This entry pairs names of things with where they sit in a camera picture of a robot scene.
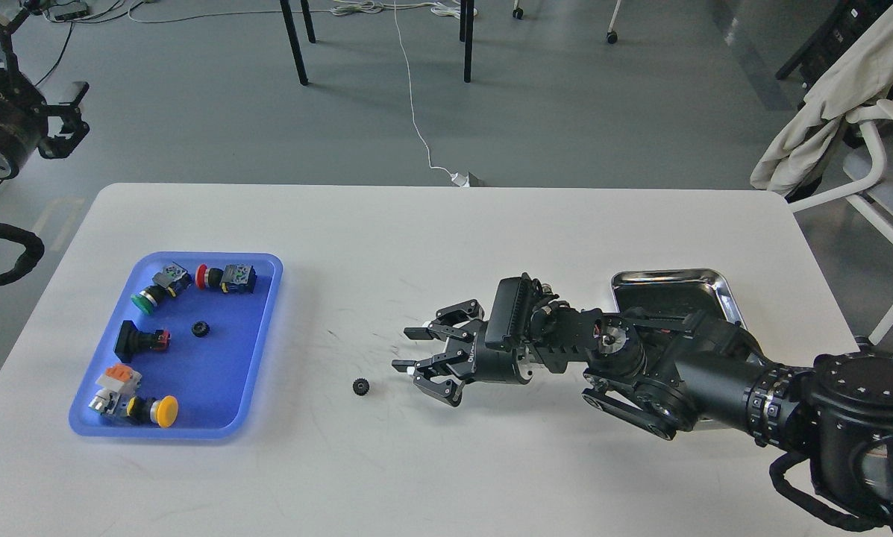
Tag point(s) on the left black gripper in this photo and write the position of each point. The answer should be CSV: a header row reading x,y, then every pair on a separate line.
x,y
21,132

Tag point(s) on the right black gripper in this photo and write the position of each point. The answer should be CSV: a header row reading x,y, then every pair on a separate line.
x,y
483,355

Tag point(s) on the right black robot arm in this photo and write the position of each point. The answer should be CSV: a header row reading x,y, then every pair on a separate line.
x,y
833,421

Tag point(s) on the black power strip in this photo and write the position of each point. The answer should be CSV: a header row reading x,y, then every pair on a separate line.
x,y
67,11

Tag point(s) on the white power adapter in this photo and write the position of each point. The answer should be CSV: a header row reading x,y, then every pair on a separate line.
x,y
466,180

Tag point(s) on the blue plastic tray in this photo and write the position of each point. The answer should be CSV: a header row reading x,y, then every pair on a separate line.
x,y
212,377

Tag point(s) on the silver metal tray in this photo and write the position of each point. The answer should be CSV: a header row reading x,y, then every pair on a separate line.
x,y
680,301

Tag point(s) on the black table leg left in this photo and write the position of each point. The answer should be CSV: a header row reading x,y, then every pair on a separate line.
x,y
293,37

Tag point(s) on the black table leg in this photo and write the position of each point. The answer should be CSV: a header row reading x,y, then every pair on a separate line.
x,y
466,36
293,37

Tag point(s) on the orange white contact block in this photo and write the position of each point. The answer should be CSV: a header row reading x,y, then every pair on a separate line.
x,y
121,379

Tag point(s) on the yellow mushroom push button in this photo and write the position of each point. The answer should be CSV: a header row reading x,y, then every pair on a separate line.
x,y
135,410

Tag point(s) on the black table leg right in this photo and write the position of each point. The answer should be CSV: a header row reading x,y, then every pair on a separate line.
x,y
466,36

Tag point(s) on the green push button switch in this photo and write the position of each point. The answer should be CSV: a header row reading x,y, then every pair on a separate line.
x,y
168,283

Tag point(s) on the red push button switch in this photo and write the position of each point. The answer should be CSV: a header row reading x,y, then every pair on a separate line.
x,y
239,279

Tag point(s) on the black selector switch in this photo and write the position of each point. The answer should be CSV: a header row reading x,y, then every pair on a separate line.
x,y
131,341

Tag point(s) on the white chair frame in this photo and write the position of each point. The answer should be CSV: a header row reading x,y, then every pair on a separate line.
x,y
870,190

